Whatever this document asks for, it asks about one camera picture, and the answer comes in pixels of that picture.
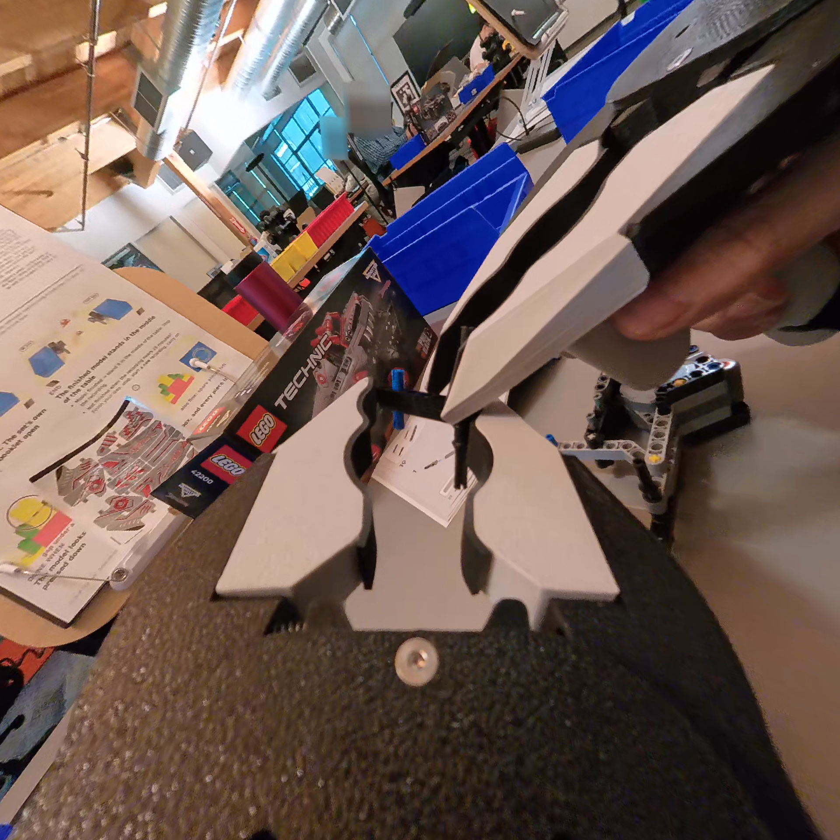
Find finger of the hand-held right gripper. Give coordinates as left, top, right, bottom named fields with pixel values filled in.
left=441, top=62, right=786, bottom=425
left=425, top=138, right=621, bottom=395

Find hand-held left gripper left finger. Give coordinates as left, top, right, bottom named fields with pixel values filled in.
left=214, top=379, right=379, bottom=602

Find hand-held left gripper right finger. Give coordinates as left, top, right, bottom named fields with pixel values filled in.
left=461, top=400, right=622, bottom=631

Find short black toy beam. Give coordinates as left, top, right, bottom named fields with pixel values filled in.
left=366, top=386, right=455, bottom=422

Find person's right hand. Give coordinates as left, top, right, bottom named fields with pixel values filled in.
left=616, top=154, right=840, bottom=342

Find nested blue storage bins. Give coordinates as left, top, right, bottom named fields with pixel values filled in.
left=382, top=140, right=535, bottom=317

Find black toy car set box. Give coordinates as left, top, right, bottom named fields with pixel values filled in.
left=150, top=247, right=441, bottom=521

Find open instruction booklet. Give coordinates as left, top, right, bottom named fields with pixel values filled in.
left=373, top=420, right=478, bottom=530

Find small distant toy set box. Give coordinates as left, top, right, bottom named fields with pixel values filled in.
left=419, top=91, right=458, bottom=137

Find blue plastic bin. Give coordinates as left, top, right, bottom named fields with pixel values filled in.
left=540, top=0, right=694, bottom=143

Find partly built toy chassis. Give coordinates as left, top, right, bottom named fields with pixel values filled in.
left=556, top=346, right=753, bottom=547

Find black and white marker sign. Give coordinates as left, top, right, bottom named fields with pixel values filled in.
left=389, top=71, right=424, bottom=127

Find red storage bin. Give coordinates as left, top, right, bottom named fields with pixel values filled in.
left=304, top=192, right=357, bottom=248
left=220, top=294, right=265, bottom=327

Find maroon bottle with black lid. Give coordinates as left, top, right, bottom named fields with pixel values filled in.
left=233, top=261, right=307, bottom=337

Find yellow storage bin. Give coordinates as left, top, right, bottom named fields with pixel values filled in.
left=269, top=231, right=320, bottom=281

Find instruction poster on wooden board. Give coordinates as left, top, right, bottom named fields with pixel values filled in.
left=0, top=205, right=271, bottom=648

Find black ceiling speaker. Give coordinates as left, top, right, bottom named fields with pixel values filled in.
left=176, top=130, right=215, bottom=169

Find silver ventilation duct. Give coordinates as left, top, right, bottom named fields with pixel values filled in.
left=228, top=0, right=330, bottom=101
left=131, top=0, right=219, bottom=163

